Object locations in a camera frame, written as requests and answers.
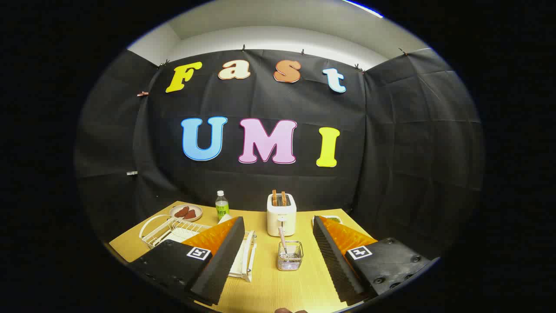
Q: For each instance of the white divided snack dish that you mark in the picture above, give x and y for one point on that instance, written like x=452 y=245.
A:
x=335 y=219

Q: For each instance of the small beige saucer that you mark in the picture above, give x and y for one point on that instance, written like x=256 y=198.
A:
x=196 y=209

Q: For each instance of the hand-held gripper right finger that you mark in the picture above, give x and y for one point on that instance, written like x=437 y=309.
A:
x=332 y=261

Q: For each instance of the white toaster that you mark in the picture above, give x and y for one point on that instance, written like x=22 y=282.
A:
x=281 y=219

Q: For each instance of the black backdrop cloth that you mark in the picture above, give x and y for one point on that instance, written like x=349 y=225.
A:
x=260 y=182

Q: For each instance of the green label drink bottle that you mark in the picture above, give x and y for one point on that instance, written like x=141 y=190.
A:
x=222 y=208

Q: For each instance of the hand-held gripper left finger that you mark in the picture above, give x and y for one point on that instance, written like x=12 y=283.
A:
x=217 y=267

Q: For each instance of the red meat slice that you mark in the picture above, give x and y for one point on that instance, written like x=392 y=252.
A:
x=190 y=214
x=180 y=212

